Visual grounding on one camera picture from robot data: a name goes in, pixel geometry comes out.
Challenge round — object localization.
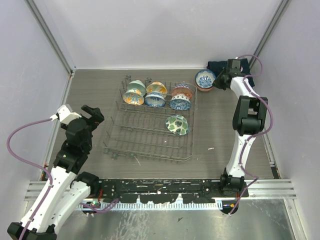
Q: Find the blue floral bowl front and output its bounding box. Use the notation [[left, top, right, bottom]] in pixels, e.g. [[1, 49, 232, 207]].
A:
[[195, 69, 216, 89]]

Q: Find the orange floral bowl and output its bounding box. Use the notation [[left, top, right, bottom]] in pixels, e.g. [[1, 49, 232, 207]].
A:
[[196, 85, 214, 92]]

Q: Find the green leaf pattern bowl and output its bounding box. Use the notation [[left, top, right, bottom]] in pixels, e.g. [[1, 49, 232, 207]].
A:
[[165, 115, 189, 136]]

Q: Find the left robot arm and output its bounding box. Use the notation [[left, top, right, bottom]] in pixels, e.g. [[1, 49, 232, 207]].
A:
[[6, 104, 105, 240]]

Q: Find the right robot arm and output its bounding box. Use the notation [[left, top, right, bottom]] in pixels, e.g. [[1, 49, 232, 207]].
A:
[[213, 58, 268, 197]]

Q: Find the dark blue cloth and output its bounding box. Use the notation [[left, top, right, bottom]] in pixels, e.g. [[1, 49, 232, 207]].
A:
[[206, 58, 255, 87]]

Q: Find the yellow blue floral bowl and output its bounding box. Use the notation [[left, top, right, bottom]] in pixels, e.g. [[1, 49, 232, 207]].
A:
[[122, 88, 144, 106]]

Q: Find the red blue zigzag bowl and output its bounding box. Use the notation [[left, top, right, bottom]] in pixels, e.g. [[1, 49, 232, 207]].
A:
[[171, 84, 193, 100]]

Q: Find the blue white diamond bowl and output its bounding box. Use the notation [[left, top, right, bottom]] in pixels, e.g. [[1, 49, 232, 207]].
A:
[[169, 94, 191, 111]]

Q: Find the blue floral bowl middle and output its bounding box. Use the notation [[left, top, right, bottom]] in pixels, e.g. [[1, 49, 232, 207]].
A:
[[144, 92, 166, 108]]

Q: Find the yellow bowl with leaves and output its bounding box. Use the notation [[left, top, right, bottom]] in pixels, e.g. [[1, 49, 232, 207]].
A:
[[146, 81, 168, 98]]

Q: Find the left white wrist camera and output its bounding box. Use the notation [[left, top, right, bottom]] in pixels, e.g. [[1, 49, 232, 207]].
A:
[[50, 104, 82, 125]]

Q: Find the grey wire dish rack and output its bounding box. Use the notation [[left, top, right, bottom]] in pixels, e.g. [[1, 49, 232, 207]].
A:
[[102, 75, 197, 162]]

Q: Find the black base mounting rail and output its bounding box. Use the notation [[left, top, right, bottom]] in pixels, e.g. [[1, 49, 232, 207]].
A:
[[74, 178, 251, 204]]

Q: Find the white slotted cable duct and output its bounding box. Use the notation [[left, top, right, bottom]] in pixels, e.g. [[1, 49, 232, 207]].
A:
[[77, 199, 223, 211]]

